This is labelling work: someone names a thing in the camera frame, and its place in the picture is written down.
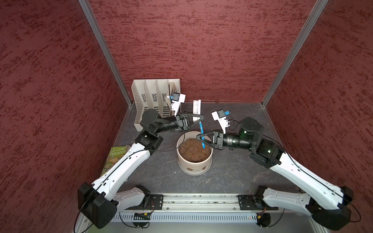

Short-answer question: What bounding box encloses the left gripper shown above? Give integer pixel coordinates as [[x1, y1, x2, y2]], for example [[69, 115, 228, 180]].
[[154, 109, 204, 133]]

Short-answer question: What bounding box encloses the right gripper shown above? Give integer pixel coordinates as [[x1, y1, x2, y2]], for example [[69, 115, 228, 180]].
[[197, 127, 255, 149]]

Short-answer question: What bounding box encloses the white blue scrub brush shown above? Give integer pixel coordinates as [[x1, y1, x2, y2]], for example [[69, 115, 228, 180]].
[[193, 100, 206, 149]]

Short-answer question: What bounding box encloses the white ceramic pot with mud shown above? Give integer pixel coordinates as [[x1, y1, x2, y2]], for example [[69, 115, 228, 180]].
[[176, 131, 213, 176]]

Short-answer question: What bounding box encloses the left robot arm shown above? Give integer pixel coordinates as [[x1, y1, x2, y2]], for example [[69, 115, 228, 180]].
[[78, 109, 204, 229]]

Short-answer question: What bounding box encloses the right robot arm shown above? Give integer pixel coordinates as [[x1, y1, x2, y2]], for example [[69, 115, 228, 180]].
[[196, 117, 354, 231]]

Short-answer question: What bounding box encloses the book in organizer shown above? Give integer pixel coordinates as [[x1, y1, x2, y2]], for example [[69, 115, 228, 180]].
[[166, 82, 179, 103]]

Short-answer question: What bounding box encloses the white file organizer rack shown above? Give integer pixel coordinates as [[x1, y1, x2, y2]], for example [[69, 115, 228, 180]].
[[131, 79, 181, 132]]

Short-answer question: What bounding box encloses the green book on table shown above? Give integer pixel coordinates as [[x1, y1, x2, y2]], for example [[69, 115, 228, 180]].
[[101, 145, 131, 176]]

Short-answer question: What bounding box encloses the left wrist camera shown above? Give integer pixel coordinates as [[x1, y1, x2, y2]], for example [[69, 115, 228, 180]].
[[169, 92, 186, 116]]

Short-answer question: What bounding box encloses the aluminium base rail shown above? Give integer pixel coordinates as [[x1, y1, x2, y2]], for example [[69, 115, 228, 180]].
[[114, 190, 309, 213]]

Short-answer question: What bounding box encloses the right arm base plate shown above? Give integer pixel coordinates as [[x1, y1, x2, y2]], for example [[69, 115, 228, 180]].
[[237, 195, 278, 211]]

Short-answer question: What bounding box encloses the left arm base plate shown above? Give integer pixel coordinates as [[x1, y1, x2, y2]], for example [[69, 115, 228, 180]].
[[138, 194, 164, 210]]

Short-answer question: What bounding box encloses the left aluminium corner post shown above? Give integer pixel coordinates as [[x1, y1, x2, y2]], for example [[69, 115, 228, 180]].
[[78, 0, 133, 107]]

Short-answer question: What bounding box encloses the aluminium corner post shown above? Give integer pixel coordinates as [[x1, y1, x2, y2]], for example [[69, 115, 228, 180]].
[[78, 0, 133, 107], [261, 0, 328, 108]]

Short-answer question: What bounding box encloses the right aluminium corner post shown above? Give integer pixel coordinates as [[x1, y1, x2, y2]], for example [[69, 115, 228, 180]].
[[261, 0, 328, 108]]

